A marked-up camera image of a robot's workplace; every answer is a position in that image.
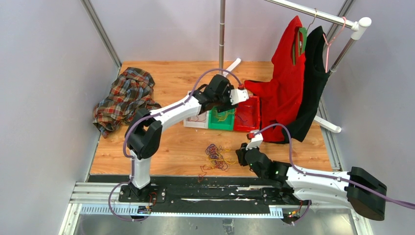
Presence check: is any black shirt on hanger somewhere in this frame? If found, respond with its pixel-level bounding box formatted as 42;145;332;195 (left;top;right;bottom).
287;26;329;142

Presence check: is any coloured wire bundle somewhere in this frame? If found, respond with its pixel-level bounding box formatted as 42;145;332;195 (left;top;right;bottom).
198;143;237;183

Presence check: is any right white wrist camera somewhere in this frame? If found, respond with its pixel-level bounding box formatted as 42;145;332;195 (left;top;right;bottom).
246;130;263;150

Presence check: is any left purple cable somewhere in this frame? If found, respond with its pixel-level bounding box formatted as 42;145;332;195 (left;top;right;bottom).
108;69;244;223

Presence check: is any red shirt on hanger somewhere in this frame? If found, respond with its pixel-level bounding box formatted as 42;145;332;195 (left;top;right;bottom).
244;16;305;143

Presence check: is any plaid flannel shirt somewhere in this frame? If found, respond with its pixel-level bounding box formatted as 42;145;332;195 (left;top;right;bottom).
92;67;161;138

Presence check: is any pink hanger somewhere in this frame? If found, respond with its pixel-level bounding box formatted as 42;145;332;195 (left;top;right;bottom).
323;16;347;73

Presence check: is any red wire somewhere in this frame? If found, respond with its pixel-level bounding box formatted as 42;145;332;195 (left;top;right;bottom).
188;113;208;124

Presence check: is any aluminium frame rail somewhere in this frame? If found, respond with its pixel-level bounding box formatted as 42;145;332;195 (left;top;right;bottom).
80;0;122;69

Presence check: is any white plastic bin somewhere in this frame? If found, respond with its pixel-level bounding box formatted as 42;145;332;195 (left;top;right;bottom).
183;111;210;129

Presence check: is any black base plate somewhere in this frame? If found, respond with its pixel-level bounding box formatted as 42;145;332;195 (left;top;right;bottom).
118;176;309;214

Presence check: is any metal clothes rack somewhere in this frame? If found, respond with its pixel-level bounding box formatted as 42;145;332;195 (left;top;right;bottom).
202;0;372;134

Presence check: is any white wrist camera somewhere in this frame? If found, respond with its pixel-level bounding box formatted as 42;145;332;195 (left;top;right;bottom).
246;130;263;150
230;89;249;105

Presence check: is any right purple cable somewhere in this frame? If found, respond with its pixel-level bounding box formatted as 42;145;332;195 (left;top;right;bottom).
248;123;415;225

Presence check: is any purple cable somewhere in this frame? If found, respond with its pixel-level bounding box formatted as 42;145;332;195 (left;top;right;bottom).
108;69;244;223
248;123;415;225

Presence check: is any green plastic bin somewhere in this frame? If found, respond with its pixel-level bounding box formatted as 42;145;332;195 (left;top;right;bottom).
208;109;235;131

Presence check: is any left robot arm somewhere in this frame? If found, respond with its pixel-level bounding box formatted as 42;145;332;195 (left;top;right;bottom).
122;74;249;202

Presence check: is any green hanger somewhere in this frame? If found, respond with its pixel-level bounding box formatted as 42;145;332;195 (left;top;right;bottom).
292;27;307;65

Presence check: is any yellow wire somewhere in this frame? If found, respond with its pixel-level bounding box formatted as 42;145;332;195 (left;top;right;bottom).
212;108;236;123

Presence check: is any red plastic bin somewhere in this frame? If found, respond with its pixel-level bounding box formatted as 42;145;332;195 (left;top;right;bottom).
233;96;260;132

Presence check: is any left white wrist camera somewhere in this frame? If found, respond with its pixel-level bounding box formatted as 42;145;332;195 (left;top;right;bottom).
230;89;249;105

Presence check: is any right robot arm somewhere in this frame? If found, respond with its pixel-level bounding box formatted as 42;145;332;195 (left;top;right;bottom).
235;144;387;221

